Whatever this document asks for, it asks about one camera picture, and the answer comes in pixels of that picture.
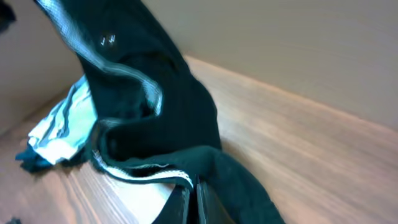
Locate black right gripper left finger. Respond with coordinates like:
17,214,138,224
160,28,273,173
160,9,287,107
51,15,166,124
152,186,190,224

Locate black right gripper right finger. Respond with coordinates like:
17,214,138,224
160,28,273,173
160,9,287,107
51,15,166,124
197,181,235,224

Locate black shorts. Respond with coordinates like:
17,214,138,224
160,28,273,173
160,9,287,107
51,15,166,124
15,0,287,224

